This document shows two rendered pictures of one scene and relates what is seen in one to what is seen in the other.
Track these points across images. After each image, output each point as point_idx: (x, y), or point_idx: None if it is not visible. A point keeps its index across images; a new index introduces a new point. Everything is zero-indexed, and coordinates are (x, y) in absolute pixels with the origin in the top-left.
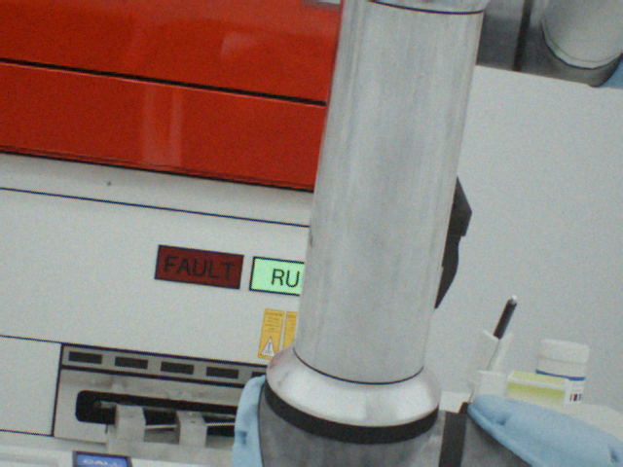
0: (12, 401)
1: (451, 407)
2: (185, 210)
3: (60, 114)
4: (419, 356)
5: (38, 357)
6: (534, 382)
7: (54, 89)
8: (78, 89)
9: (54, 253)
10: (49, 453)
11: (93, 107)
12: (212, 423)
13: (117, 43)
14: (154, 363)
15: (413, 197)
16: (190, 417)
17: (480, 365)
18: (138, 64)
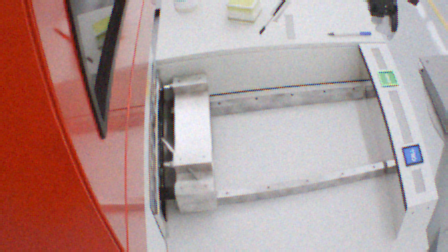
0: (161, 251)
1: (203, 37)
2: None
3: (138, 104)
4: None
5: (153, 225)
6: (256, 1)
7: (134, 95)
8: (135, 79)
9: None
10: (407, 174)
11: (138, 79)
12: (174, 151)
13: (131, 31)
14: (151, 162)
15: None
16: (190, 158)
17: (282, 12)
18: (135, 30)
